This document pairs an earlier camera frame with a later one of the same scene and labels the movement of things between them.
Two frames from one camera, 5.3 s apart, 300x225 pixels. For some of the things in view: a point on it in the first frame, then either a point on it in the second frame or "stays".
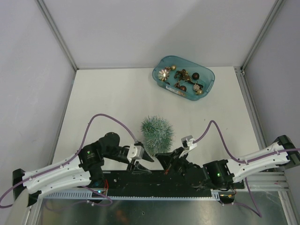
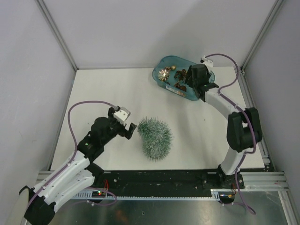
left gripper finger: x=139 y=169 to x=132 y=127
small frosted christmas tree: x=158 y=133 stays
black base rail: x=158 y=183 stays
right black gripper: x=170 y=160 to x=188 y=75
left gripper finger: x=146 y=156 to x=111 y=111
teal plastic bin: x=183 y=78 stays
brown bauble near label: x=183 y=87 stays
